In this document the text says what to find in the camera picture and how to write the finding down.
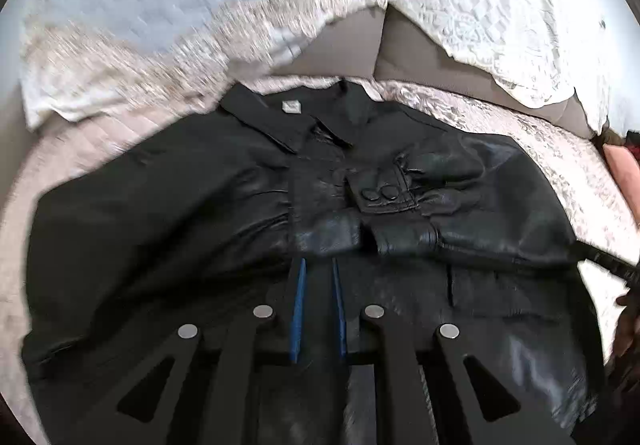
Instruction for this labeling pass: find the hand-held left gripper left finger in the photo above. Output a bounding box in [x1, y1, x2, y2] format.
[64, 257, 308, 445]

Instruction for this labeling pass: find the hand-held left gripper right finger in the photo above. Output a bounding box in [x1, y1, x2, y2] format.
[331, 257, 577, 445]

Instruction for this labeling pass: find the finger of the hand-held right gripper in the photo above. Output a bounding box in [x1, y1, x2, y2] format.
[575, 241, 640, 285]

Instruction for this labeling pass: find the black leather jacket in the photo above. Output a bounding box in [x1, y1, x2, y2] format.
[22, 79, 607, 445]

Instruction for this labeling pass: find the person's right hand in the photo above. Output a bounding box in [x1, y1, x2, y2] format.
[611, 291, 640, 363]

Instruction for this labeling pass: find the pink cushion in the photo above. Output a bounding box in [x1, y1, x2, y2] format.
[601, 141, 640, 228]

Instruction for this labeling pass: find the white quilted cover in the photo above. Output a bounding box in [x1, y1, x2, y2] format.
[361, 0, 640, 136]

